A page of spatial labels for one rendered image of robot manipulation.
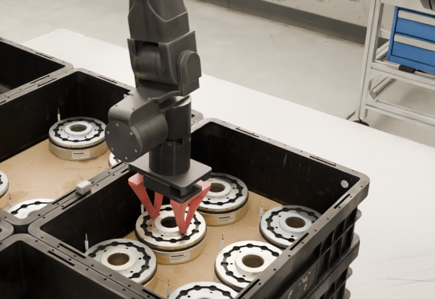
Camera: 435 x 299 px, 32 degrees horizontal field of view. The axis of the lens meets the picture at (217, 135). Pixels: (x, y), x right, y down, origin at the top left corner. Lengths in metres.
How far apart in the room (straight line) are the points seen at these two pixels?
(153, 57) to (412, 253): 0.63
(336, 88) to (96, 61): 1.76
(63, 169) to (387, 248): 0.58
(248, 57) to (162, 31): 2.87
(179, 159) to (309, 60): 2.83
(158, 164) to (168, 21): 0.20
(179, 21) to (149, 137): 0.15
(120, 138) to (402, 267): 0.60
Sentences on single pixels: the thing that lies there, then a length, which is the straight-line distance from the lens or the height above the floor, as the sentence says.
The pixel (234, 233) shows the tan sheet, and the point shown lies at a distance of 1.13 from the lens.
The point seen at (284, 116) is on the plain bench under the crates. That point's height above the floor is 0.70.
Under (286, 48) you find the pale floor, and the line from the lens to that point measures 3.92.
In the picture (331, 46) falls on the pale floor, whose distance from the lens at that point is 3.99.
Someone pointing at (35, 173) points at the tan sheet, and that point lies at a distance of 1.29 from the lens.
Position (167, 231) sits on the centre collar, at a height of 0.87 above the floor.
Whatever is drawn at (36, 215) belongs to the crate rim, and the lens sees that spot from 1.01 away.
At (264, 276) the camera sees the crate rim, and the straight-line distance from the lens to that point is 0.91.
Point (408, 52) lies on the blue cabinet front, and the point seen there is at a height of 0.38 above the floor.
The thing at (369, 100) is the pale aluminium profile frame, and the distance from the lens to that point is 3.14.
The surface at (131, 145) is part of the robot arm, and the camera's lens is 0.92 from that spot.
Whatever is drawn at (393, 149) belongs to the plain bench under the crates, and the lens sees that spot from 1.66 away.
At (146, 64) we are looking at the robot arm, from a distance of 0.96.
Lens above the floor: 1.51
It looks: 30 degrees down
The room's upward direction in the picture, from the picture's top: 2 degrees clockwise
